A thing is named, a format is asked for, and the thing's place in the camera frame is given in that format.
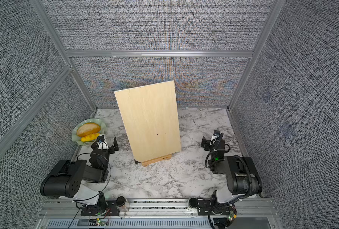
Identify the small wooden easel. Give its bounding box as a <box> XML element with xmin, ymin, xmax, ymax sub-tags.
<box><xmin>141</xmin><ymin>154</ymin><xmax>172</xmax><ymax>167</ymax></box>

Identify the light plywood board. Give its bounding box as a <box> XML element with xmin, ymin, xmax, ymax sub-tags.
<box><xmin>114</xmin><ymin>81</ymin><xmax>182</xmax><ymax>163</ymax></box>

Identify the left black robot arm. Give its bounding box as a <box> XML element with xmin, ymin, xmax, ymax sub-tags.
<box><xmin>40</xmin><ymin>135</ymin><xmax>119</xmax><ymax>209</ymax></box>

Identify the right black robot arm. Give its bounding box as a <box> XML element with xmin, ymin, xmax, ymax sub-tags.
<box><xmin>201</xmin><ymin>132</ymin><xmax>262</xmax><ymax>204</ymax></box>

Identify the yellow corn cob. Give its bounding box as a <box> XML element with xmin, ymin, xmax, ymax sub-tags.
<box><xmin>80</xmin><ymin>133</ymin><xmax>100</xmax><ymax>142</ymax></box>

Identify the brown bread roll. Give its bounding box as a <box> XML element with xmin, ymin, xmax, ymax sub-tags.
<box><xmin>77</xmin><ymin>122</ymin><xmax>101</xmax><ymax>137</ymax></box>

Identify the left black lens cap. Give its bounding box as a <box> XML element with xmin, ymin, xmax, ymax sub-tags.
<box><xmin>116</xmin><ymin>196</ymin><xmax>129</xmax><ymax>212</ymax></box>

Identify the black lens cap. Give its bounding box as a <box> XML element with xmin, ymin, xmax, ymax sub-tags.
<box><xmin>116</xmin><ymin>196</ymin><xmax>129</xmax><ymax>212</ymax></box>
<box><xmin>187</xmin><ymin>198</ymin><xmax>198</xmax><ymax>211</ymax></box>

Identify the right black lens cap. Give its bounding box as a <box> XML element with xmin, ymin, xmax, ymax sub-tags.
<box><xmin>187</xmin><ymin>198</ymin><xmax>198</xmax><ymax>211</ymax></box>

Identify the right small circuit board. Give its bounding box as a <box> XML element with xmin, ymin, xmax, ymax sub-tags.
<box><xmin>227</xmin><ymin>211</ymin><xmax>237</xmax><ymax>222</ymax></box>

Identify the small circuit board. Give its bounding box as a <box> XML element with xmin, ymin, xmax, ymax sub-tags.
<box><xmin>227</xmin><ymin>211</ymin><xmax>237</xmax><ymax>222</ymax></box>
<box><xmin>88</xmin><ymin>218</ymin><xmax>107</xmax><ymax>227</ymax></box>

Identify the left small circuit board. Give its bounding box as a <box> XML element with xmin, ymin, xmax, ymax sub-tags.
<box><xmin>88</xmin><ymin>218</ymin><xmax>107</xmax><ymax>227</ymax></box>

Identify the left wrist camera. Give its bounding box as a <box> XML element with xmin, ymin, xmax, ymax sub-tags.
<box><xmin>97</xmin><ymin>135</ymin><xmax>108</xmax><ymax>150</ymax></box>

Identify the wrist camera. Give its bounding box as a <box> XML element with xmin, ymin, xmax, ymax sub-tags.
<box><xmin>210</xmin><ymin>130</ymin><xmax>224</xmax><ymax>144</ymax></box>
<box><xmin>97</xmin><ymin>135</ymin><xmax>108</xmax><ymax>150</ymax></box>

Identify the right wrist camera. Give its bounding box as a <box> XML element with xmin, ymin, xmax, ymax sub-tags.
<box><xmin>210</xmin><ymin>130</ymin><xmax>224</xmax><ymax>144</ymax></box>

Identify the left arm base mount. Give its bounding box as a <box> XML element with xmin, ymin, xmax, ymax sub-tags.
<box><xmin>80</xmin><ymin>200</ymin><xmax>120</xmax><ymax>217</ymax></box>

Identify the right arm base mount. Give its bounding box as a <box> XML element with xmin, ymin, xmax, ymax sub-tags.
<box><xmin>197</xmin><ymin>198</ymin><xmax>237</xmax><ymax>216</ymax></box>

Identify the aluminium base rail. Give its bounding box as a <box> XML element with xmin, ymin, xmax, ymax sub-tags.
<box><xmin>35</xmin><ymin>198</ymin><xmax>283</xmax><ymax>229</ymax></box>

